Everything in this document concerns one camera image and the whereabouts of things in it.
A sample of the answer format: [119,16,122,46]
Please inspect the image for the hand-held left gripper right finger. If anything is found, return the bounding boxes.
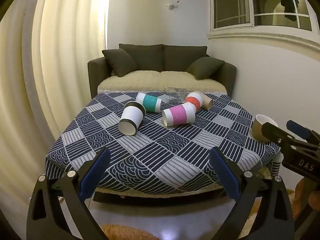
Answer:
[209,147,296,240]

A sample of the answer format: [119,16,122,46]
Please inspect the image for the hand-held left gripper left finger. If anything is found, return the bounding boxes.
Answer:
[26,147,111,240]

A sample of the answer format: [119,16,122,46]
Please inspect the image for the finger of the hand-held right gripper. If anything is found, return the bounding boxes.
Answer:
[261,121,320,155]
[286,120,320,146]

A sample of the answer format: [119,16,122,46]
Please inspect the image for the brown paper cup white inside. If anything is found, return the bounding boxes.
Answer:
[252,114,279,142]

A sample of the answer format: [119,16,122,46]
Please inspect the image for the white paper cup black rim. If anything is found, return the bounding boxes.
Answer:
[118,101,146,136]

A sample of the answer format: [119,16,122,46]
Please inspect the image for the plain brown paper cup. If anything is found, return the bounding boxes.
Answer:
[194,90,214,110]

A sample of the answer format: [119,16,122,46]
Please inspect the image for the pink sleeve paper cup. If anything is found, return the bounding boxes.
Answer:
[162,102,197,127]

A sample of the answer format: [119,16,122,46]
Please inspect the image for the red sleeve paper cup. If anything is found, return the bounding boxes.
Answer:
[185,92,204,111]

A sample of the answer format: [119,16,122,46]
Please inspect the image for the teal sleeve paper cup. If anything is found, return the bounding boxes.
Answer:
[135,92,163,112]

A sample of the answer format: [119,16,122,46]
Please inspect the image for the clear plastic cup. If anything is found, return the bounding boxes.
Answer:
[166,87,188,104]

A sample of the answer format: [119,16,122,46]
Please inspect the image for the person's right hand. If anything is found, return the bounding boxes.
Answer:
[292,177,320,220]

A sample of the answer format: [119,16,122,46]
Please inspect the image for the brown fuzzy rug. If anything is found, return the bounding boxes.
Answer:
[99,223,151,240]

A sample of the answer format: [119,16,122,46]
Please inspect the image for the navy patterned tablecloth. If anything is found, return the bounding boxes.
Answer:
[45,92,282,196]

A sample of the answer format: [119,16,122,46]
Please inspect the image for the dark green throw pillow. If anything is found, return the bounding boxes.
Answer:
[102,48,138,78]
[186,57,225,79]

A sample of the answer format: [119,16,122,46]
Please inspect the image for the cream sofa blanket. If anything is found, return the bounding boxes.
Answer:
[97,70,227,94]

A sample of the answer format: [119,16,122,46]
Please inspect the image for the cream curtain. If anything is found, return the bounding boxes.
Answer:
[0,0,111,205]

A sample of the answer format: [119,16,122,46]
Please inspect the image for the dark hanging garment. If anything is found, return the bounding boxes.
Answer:
[280,0,301,21]

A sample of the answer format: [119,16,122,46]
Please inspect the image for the white framed window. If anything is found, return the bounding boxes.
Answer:
[207,0,320,48]

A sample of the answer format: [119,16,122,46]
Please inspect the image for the dark green sofa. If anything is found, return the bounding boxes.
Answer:
[87,43,237,98]

